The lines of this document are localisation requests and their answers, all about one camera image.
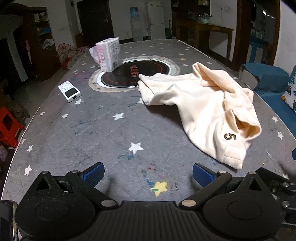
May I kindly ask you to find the cream sweatshirt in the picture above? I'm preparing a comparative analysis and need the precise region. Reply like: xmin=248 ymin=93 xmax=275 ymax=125
xmin=138 ymin=62 xmax=262 ymax=170

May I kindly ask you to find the butterfly patterned cushion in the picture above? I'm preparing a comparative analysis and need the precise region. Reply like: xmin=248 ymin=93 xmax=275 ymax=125
xmin=281 ymin=66 xmax=296 ymax=113

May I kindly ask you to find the blue sofa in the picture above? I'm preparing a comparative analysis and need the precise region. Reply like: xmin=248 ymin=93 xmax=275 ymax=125
xmin=239 ymin=63 xmax=295 ymax=136

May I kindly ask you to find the white remote control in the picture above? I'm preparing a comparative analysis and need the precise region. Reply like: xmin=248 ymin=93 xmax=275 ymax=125
xmin=58 ymin=81 xmax=81 ymax=102

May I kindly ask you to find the black smartphone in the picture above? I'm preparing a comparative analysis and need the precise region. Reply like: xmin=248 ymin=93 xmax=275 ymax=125
xmin=0 ymin=200 xmax=19 ymax=241

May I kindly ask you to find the grey star-patterned table cover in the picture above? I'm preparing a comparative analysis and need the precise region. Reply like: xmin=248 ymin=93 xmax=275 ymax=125
xmin=0 ymin=39 xmax=296 ymax=241

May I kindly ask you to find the red plastic stool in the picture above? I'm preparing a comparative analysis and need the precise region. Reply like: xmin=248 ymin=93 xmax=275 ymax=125
xmin=0 ymin=107 xmax=25 ymax=148

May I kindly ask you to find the round black induction cooktop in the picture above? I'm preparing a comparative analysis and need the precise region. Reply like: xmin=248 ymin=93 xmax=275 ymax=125
xmin=88 ymin=55 xmax=180 ymax=93

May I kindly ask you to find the polka dot play tent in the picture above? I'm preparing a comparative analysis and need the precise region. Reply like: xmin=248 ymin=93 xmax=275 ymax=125
xmin=57 ymin=43 xmax=89 ymax=70

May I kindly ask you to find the tissue paper pack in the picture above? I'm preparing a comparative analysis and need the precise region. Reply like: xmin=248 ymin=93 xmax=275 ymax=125
xmin=89 ymin=37 xmax=122 ymax=72

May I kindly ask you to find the dark wooden side table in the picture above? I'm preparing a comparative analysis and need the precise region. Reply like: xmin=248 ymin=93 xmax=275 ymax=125
xmin=176 ymin=19 xmax=233 ymax=67

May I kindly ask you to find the dark wooden shelf cabinet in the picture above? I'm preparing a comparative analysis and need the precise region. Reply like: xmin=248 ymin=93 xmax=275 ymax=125
xmin=14 ymin=4 xmax=61 ymax=81

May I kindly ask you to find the water dispenser with blue bottle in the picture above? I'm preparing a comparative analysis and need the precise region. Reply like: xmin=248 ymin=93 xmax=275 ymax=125
xmin=130 ymin=6 xmax=144 ymax=42

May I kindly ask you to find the white refrigerator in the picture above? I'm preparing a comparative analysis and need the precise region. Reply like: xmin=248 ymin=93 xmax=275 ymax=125
xmin=145 ymin=1 xmax=166 ymax=40

